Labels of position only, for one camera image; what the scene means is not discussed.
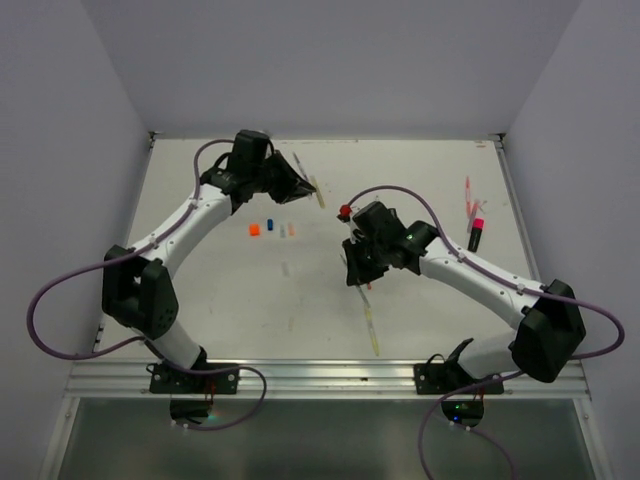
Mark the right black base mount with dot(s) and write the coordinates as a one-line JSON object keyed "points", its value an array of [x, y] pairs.
{"points": [[470, 363]]}

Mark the aluminium front rail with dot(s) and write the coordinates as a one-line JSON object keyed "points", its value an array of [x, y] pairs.
{"points": [[312, 379]]}

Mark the pink pen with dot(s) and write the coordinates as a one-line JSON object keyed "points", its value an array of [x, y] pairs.
{"points": [[473, 206]]}

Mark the grey thin pen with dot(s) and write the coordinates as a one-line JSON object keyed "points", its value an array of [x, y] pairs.
{"points": [[299, 164]]}

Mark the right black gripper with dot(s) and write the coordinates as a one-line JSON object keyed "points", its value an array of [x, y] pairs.
{"points": [[357, 272]]}

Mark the yellow pen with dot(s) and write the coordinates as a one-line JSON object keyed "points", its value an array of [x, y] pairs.
{"points": [[371, 330], [318, 192]]}

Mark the orange highlighter cap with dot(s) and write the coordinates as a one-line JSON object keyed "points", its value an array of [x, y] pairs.
{"points": [[254, 230]]}

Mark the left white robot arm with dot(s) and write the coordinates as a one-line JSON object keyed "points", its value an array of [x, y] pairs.
{"points": [[137, 286]]}

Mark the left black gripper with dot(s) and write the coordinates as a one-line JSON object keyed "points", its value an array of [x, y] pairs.
{"points": [[294, 187]]}

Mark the black pink highlighter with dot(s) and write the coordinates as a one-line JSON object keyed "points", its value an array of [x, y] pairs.
{"points": [[476, 234]]}

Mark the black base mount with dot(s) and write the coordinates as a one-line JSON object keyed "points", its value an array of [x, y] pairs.
{"points": [[470, 363], [203, 378]]}

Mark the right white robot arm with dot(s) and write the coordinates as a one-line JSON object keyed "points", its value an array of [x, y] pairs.
{"points": [[545, 327]]}

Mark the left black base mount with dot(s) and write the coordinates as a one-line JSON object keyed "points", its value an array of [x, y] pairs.
{"points": [[203, 378]]}

